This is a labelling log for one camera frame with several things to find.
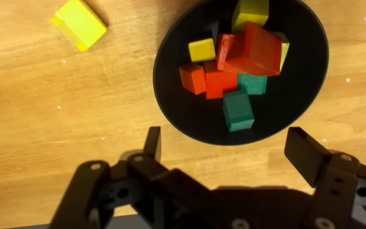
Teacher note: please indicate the yellow house-shaped block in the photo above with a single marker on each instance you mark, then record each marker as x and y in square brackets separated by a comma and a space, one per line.
[80, 24]

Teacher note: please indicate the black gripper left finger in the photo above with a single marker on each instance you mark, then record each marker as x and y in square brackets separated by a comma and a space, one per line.
[148, 186]

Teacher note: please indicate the teal block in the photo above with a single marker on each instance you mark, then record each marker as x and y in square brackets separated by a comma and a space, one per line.
[252, 84]

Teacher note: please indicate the red triangular block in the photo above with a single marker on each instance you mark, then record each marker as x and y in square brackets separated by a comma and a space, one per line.
[254, 51]

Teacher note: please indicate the tall red block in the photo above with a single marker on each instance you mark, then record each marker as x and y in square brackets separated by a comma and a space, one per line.
[217, 84]

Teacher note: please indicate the green cube block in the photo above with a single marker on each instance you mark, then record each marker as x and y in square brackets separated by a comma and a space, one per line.
[237, 111]

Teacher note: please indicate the yellow rectangular block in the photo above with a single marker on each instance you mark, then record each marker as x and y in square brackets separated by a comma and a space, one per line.
[200, 50]
[250, 13]

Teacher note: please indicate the black bowl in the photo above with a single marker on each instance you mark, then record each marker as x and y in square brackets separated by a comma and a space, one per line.
[241, 127]

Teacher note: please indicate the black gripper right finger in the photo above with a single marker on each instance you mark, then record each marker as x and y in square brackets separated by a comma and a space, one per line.
[330, 182]

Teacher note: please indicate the orange cube block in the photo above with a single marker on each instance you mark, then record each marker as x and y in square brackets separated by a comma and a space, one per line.
[191, 79]

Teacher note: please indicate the small yellow block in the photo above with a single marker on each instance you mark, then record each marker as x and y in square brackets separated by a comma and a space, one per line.
[283, 52]

